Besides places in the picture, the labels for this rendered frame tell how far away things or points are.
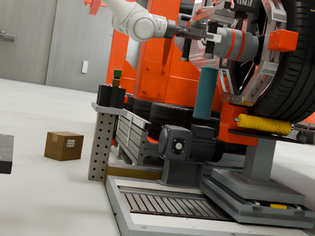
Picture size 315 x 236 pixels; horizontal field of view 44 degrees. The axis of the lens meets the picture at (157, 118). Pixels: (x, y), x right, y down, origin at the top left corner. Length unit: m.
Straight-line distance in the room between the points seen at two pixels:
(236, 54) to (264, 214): 0.72
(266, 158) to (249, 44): 0.55
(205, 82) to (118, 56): 2.30
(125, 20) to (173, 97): 0.93
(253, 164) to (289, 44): 0.62
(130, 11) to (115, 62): 2.74
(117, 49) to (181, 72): 1.94
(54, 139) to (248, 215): 1.55
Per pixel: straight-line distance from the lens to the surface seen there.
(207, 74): 1.91
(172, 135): 2.02
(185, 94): 2.24
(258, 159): 1.91
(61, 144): 2.76
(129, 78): 4.12
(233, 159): 2.51
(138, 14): 1.36
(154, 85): 2.19
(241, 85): 2.04
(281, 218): 1.81
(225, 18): 1.66
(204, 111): 1.91
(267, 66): 1.64
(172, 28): 1.57
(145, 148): 2.33
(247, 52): 1.84
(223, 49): 1.80
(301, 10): 1.70
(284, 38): 1.58
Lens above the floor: 0.57
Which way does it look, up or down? 4 degrees down
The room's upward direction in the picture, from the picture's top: 9 degrees clockwise
